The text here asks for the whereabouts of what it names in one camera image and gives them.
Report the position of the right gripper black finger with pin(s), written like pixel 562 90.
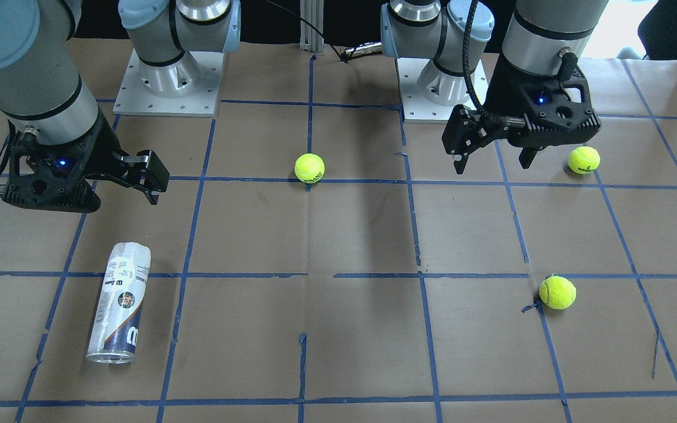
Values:
pixel 152 196

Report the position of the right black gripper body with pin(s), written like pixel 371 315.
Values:
pixel 105 150

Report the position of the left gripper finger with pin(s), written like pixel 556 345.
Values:
pixel 460 163
pixel 527 156

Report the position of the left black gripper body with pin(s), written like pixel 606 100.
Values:
pixel 502 89

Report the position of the clear tennis ball can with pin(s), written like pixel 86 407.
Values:
pixel 115 329

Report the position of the tennis ball near left arm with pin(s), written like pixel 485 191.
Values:
pixel 584 160

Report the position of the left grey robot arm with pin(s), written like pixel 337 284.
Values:
pixel 455 36

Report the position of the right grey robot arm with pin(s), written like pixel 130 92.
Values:
pixel 58 137

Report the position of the front tennis ball on tape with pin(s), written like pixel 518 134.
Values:
pixel 557 292

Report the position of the centre tennis ball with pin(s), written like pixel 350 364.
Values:
pixel 309 168

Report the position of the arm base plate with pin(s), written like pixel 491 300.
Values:
pixel 187 88
pixel 428 94

